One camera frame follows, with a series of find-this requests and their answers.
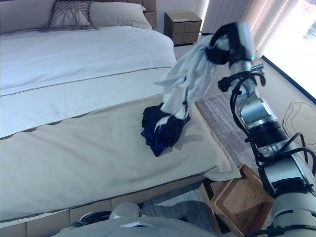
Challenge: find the oval grey outlined rug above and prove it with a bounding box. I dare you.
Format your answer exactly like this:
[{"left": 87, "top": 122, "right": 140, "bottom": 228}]
[{"left": 282, "top": 98, "right": 316, "bottom": 139}]

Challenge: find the black garment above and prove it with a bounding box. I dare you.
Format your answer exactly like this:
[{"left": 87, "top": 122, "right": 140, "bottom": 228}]
[{"left": 141, "top": 105, "right": 191, "bottom": 151}]

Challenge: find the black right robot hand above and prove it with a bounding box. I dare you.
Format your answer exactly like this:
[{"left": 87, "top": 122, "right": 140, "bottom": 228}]
[{"left": 206, "top": 21, "right": 257, "bottom": 67}]

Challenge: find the brown woven basket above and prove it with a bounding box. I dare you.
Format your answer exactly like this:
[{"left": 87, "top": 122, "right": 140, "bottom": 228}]
[{"left": 199, "top": 164, "right": 275, "bottom": 237}]

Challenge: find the sheer pale curtain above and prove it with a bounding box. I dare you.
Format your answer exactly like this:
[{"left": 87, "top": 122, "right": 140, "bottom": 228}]
[{"left": 246, "top": 0, "right": 297, "bottom": 57}]

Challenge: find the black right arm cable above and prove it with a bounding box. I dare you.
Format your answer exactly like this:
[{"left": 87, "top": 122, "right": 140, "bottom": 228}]
[{"left": 218, "top": 70, "right": 316, "bottom": 173}]

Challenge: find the plain white pillow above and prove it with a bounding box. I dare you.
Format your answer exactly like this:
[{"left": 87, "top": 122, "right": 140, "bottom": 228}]
[{"left": 88, "top": 1, "right": 153, "bottom": 31}]

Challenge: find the plain beige pillow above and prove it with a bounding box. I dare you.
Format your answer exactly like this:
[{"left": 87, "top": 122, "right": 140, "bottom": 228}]
[{"left": 0, "top": 0, "right": 56, "bottom": 35}]

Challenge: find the brown nightstand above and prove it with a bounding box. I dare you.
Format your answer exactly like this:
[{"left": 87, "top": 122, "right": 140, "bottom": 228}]
[{"left": 164, "top": 11, "right": 203, "bottom": 45}]

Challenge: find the grey patterned cushion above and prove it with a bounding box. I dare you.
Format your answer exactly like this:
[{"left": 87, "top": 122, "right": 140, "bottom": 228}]
[{"left": 40, "top": 0, "right": 96, "bottom": 32}]

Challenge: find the white garment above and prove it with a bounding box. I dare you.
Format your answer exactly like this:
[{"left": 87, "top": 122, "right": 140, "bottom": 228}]
[{"left": 154, "top": 33, "right": 232, "bottom": 129}]

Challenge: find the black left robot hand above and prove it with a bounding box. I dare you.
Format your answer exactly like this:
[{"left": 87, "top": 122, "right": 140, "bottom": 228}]
[{"left": 79, "top": 211, "right": 112, "bottom": 227}]

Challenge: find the large grey striped rug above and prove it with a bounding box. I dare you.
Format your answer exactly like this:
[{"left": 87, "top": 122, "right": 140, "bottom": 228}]
[{"left": 137, "top": 92, "right": 262, "bottom": 223}]

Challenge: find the grey robot torso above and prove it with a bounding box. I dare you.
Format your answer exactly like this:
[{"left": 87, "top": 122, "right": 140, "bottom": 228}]
[{"left": 58, "top": 216, "right": 247, "bottom": 237}]

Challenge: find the white duvet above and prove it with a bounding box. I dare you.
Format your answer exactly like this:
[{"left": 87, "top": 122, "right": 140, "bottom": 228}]
[{"left": 0, "top": 26, "right": 177, "bottom": 139}]

